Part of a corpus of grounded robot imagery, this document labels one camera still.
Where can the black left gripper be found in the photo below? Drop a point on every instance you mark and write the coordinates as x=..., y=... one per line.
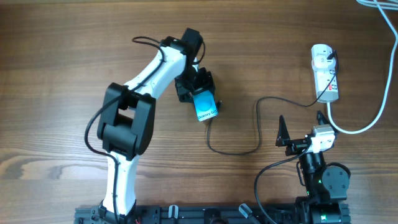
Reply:
x=206, y=83

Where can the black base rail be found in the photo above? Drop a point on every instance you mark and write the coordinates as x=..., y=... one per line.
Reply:
x=217, y=214

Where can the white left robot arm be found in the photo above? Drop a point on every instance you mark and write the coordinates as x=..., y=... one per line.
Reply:
x=126, y=119

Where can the white charger adapter plug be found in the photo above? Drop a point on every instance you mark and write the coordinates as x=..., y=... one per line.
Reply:
x=323, y=62

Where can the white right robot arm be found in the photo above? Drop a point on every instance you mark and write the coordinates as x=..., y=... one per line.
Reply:
x=326, y=184

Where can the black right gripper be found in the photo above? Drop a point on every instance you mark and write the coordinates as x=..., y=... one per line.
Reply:
x=284, y=140

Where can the white power strip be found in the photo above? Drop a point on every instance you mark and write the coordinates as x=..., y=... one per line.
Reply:
x=326, y=87

